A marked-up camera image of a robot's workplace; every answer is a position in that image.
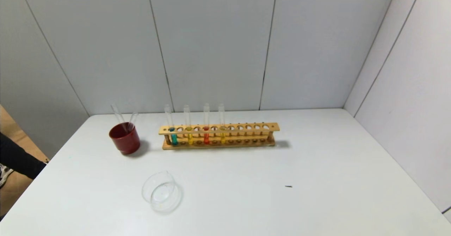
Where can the wooden test tube rack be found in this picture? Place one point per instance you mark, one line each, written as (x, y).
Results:
(275, 126)

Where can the patterned shoe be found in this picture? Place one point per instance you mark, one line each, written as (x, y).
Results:
(4, 174)

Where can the empty glass test tube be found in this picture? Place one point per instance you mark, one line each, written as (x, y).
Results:
(132, 120)
(118, 117)

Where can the dark red cup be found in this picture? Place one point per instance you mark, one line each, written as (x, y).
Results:
(125, 142)

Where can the deep yellow pigment test tube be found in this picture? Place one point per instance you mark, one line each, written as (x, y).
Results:
(190, 139)

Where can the clear glass dish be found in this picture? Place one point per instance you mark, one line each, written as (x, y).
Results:
(165, 198)

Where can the red pigment test tube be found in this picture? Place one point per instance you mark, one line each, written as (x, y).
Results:
(206, 138)

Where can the person's dark clothed limb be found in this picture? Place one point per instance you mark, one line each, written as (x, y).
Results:
(14, 158)

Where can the pale yellow pigment test tube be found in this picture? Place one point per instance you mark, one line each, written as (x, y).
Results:
(222, 138)

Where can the blue pigment test tube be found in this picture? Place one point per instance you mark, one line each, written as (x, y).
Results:
(173, 139)

